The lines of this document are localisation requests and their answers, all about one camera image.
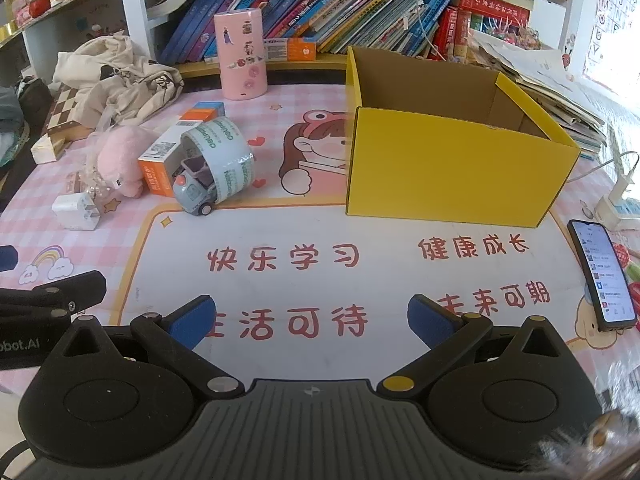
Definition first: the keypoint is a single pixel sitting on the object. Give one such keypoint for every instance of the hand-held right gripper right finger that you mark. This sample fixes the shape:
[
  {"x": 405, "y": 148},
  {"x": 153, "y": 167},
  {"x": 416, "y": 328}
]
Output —
[{"x": 430, "y": 320}]

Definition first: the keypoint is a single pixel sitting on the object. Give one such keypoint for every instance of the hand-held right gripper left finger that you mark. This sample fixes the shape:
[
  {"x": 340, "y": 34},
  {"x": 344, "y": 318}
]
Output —
[{"x": 192, "y": 320}]

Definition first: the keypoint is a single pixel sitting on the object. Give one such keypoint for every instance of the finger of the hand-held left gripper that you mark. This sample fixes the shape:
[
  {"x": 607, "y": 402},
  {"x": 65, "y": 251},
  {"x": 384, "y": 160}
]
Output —
[
  {"x": 7, "y": 258},
  {"x": 75, "y": 287}
]

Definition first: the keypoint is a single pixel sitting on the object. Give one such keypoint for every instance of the white charger plug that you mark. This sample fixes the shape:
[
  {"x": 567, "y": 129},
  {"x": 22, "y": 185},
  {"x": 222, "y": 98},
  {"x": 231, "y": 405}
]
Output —
[{"x": 75, "y": 210}]

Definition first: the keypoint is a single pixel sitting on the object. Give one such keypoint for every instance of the pearl bow hair accessory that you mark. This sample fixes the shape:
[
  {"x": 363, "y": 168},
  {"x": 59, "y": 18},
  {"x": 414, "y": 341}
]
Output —
[{"x": 92, "y": 191}]

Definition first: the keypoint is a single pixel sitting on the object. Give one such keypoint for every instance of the grey-blue toy car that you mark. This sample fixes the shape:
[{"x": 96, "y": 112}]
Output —
[{"x": 192, "y": 195}]

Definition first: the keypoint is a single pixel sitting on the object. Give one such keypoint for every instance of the pink plush toy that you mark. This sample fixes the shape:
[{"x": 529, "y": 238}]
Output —
[{"x": 122, "y": 160}]

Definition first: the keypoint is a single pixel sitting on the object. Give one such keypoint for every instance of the yellow cardboard box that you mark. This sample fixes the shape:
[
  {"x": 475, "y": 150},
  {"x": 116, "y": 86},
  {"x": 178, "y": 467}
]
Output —
[{"x": 450, "y": 170}]

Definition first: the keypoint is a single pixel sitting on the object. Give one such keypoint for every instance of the clear green-printed tape roll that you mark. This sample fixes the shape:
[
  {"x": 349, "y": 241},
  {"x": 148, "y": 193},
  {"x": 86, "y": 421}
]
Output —
[{"x": 227, "y": 170}]

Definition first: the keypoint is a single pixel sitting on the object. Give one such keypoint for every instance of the orange and white carton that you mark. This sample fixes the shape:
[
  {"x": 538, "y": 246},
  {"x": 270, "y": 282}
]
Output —
[{"x": 160, "y": 152}]

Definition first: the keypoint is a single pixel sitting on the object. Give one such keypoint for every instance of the small blue orange box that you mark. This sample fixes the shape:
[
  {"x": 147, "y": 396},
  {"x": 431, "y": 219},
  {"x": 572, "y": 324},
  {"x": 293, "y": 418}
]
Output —
[{"x": 207, "y": 109}]

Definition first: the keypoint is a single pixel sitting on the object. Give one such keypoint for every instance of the small cream paper box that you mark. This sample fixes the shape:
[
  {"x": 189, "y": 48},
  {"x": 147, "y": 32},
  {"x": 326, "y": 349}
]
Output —
[{"x": 47, "y": 150}]

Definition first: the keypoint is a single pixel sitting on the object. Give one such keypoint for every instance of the pink checked printed desk mat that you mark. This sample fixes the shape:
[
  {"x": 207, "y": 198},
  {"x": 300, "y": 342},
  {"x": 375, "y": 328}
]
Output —
[{"x": 320, "y": 260}]

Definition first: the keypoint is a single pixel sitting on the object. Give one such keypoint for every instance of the wooden chessboard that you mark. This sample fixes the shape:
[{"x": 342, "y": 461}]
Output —
[{"x": 65, "y": 115}]

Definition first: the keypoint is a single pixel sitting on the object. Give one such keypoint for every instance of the dark bag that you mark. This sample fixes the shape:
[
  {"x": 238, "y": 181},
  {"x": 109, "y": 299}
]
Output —
[{"x": 35, "y": 100}]

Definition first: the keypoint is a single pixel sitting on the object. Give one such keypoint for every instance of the black smartphone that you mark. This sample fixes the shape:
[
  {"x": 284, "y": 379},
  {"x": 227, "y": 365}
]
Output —
[{"x": 602, "y": 275}]

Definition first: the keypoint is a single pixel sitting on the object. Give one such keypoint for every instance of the cream canvas tote bag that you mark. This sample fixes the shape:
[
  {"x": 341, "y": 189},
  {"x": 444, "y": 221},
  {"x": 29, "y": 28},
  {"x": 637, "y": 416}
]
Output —
[{"x": 120, "y": 80}]

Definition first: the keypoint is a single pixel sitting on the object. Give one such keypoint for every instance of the white power strip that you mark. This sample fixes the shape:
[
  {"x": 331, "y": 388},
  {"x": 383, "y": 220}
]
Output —
[{"x": 620, "y": 210}]

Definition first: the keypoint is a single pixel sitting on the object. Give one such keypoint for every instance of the pink stickered cylinder container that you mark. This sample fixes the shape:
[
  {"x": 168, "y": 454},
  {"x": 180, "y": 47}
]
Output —
[{"x": 240, "y": 75}]

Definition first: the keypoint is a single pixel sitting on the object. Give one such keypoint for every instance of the pile of papers and booklets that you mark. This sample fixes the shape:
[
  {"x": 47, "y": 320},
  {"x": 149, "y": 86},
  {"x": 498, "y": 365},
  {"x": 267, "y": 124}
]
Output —
[{"x": 540, "y": 75}]

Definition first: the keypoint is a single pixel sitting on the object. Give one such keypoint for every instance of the wooden desk bookshelf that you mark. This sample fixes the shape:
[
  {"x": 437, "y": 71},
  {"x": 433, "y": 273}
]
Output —
[{"x": 310, "y": 68}]

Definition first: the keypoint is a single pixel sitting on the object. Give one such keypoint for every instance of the orange and white toothpaste box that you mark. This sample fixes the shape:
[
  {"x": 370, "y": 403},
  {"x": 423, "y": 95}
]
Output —
[{"x": 290, "y": 49}]

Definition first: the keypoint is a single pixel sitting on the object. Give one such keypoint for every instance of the red thick dictionary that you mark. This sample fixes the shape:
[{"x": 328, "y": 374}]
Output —
[{"x": 492, "y": 2}]

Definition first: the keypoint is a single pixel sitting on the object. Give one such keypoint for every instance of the row of colourful books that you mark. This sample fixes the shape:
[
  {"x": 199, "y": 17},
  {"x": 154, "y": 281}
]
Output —
[{"x": 300, "y": 5}]

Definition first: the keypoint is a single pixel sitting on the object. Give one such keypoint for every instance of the alphabet wall poster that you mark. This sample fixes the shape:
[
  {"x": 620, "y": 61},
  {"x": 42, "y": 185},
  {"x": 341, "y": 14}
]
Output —
[{"x": 615, "y": 10}]

